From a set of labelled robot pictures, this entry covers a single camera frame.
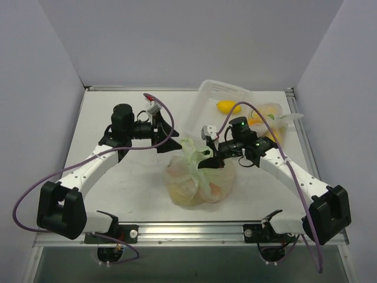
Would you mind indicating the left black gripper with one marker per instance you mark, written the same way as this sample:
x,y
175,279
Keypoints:
x,y
158,131

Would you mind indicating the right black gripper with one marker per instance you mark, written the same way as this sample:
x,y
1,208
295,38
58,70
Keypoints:
x,y
215,150

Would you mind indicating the green avocado print plastic bag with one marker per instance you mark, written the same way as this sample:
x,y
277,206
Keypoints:
x,y
188,185

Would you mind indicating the white plastic basket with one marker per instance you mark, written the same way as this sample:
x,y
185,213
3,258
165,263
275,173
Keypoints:
x,y
203,110

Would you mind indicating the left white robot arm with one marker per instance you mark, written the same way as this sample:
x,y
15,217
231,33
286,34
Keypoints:
x,y
61,206

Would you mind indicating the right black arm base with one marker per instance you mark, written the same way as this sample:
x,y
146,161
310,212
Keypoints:
x,y
256,233

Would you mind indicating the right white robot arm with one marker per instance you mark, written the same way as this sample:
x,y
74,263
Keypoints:
x,y
327,210

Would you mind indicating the yellow fake mango back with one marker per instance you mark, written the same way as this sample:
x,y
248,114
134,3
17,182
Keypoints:
x,y
225,106

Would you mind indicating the tied clear bag of fruits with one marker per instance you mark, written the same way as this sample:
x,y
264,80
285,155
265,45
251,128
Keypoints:
x,y
273,114

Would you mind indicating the aluminium front rail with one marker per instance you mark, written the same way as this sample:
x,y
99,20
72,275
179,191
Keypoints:
x,y
176,234

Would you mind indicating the aluminium rail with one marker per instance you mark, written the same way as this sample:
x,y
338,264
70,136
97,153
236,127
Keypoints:
x,y
176,234
296,143

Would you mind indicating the aluminium right rail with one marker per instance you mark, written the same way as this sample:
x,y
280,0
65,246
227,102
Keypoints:
x,y
296,143

